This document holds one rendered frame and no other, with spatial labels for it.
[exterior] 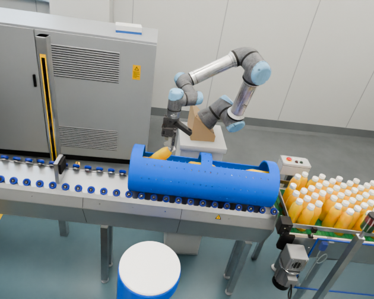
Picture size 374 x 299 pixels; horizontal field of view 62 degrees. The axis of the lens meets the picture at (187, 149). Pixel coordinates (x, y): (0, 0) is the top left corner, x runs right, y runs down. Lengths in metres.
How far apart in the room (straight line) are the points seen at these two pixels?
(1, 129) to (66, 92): 0.85
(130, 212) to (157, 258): 0.52
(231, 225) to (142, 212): 0.56
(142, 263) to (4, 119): 2.58
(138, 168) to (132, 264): 0.54
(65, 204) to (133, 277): 0.76
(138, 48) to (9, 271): 2.12
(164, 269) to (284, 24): 3.67
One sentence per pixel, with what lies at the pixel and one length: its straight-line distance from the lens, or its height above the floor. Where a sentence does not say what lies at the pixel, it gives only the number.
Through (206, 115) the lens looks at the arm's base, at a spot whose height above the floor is 1.33.
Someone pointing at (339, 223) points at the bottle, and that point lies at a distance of 2.16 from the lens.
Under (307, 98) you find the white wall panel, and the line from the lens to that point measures 5.06.
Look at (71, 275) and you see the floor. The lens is 2.75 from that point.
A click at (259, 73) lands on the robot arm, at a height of 1.75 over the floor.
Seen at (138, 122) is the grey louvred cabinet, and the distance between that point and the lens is 3.35.
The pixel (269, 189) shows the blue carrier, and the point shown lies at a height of 1.15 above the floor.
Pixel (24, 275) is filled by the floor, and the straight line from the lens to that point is 2.83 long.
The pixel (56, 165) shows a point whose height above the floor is 1.07.
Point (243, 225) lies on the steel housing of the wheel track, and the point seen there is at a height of 0.85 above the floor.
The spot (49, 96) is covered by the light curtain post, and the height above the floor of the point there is 1.33.
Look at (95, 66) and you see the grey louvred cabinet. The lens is 3.14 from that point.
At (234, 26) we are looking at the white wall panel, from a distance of 4.36.
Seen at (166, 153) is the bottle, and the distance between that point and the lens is 1.79.
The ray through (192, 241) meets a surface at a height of 0.17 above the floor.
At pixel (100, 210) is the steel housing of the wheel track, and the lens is 2.00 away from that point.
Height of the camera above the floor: 2.27
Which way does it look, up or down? 34 degrees down
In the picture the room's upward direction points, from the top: 10 degrees clockwise
